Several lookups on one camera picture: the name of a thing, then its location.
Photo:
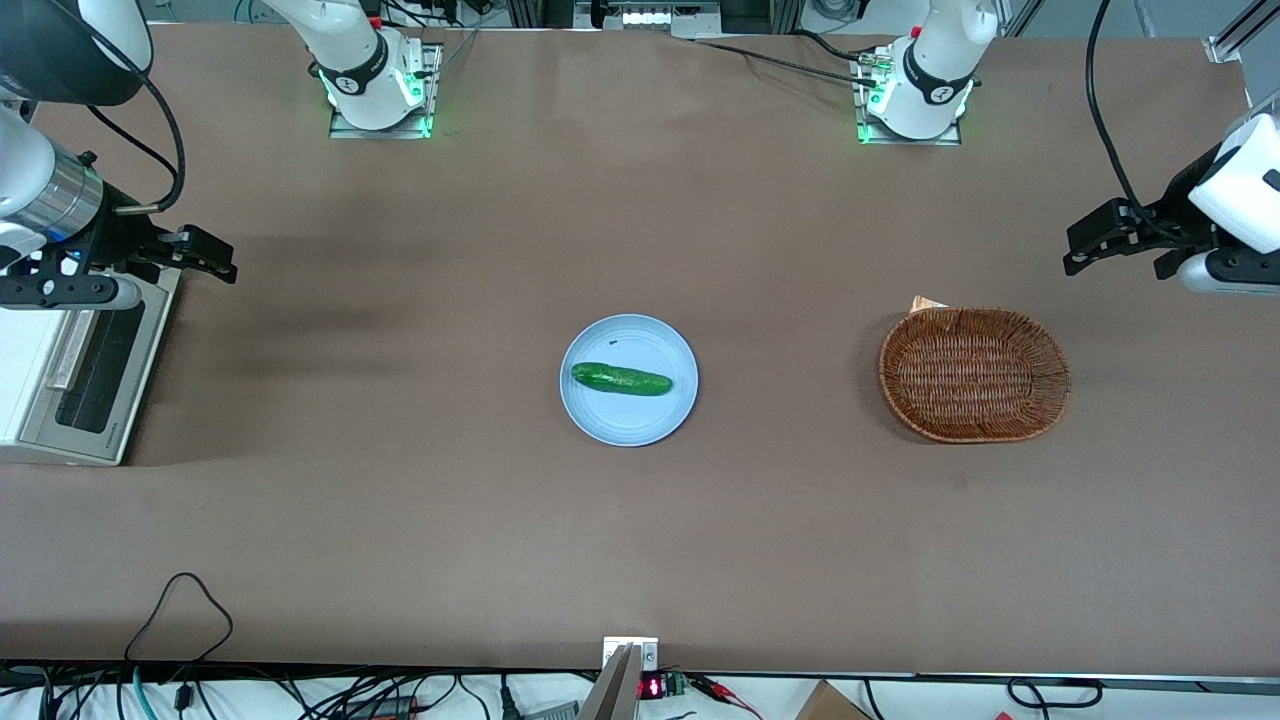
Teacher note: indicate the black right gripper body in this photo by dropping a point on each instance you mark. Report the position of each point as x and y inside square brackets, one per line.
[117, 234]

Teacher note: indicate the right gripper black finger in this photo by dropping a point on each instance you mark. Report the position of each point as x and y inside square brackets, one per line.
[205, 269]
[210, 245]

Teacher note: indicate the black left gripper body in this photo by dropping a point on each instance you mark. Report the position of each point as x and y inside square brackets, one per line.
[1177, 212]

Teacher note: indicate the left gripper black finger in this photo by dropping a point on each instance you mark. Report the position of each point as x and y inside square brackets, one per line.
[1100, 220]
[1095, 256]

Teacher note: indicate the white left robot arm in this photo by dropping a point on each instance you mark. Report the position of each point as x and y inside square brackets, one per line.
[940, 50]

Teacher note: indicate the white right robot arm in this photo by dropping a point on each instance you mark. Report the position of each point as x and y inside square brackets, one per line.
[350, 40]

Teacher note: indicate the brown wicker basket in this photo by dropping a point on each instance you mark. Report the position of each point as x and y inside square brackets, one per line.
[975, 375]

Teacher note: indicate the beige paper tag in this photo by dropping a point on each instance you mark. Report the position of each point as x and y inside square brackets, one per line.
[927, 304]

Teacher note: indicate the green cucumber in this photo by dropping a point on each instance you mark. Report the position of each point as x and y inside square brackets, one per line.
[620, 379]

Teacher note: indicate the light blue plate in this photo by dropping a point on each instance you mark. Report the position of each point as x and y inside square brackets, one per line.
[630, 420]

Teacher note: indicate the grey equipment box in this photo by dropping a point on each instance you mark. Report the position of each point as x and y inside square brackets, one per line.
[645, 15]

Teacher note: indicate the brown cardboard box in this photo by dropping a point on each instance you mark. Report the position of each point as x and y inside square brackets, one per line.
[830, 703]

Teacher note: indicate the red clip leads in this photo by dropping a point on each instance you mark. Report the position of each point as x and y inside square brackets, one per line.
[720, 688]

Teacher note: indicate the red digit display module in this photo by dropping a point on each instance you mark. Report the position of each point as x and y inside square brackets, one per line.
[652, 687]

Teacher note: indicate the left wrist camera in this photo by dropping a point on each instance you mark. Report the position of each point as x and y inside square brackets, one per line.
[1230, 272]

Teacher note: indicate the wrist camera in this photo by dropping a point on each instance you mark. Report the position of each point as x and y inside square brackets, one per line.
[60, 291]
[1230, 272]

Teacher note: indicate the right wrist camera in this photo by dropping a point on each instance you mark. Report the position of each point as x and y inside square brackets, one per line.
[60, 291]

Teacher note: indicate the aluminium frame profile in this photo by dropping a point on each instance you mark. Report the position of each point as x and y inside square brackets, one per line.
[1240, 30]

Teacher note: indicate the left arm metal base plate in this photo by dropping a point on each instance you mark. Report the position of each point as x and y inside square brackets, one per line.
[860, 135]

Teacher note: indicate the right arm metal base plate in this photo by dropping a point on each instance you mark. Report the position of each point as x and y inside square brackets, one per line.
[432, 70]

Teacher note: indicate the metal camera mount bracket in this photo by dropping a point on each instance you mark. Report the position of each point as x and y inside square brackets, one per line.
[625, 680]

